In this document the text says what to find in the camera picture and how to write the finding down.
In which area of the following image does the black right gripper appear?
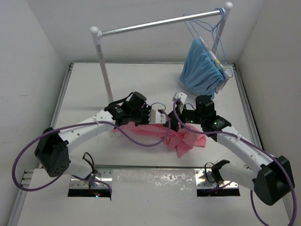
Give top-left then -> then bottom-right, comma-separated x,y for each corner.
163,102 -> 205,131

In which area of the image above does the white foreground cover board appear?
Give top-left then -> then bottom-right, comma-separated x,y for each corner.
18,169 -> 289,226

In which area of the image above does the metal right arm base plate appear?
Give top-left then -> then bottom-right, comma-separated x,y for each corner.
195,168 -> 238,189

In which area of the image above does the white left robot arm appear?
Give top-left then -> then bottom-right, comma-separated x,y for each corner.
34,92 -> 151,179

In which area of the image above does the white clothes rack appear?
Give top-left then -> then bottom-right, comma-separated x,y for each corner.
89,1 -> 233,111

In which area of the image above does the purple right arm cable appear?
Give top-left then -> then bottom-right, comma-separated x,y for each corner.
173,98 -> 296,226

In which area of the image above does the patterned white garment on hanger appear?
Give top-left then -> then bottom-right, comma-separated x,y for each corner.
199,36 -> 230,94

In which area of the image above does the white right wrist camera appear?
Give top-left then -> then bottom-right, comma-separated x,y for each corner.
173,92 -> 187,112

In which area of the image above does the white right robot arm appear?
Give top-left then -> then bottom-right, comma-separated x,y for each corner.
172,92 -> 295,206

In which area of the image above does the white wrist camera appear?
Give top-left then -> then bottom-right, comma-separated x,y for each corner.
173,92 -> 187,112
149,109 -> 166,124

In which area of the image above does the blue hanger at rack end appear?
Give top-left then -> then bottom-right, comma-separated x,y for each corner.
211,8 -> 234,78

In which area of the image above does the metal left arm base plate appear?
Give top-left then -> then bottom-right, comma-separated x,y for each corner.
69,169 -> 113,189

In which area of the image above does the pink t shirt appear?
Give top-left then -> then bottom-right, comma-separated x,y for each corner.
111,122 -> 206,158

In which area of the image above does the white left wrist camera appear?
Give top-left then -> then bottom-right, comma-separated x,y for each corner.
149,109 -> 166,124

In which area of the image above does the blue t shirt on hanger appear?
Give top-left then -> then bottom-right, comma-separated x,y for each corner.
179,38 -> 223,99

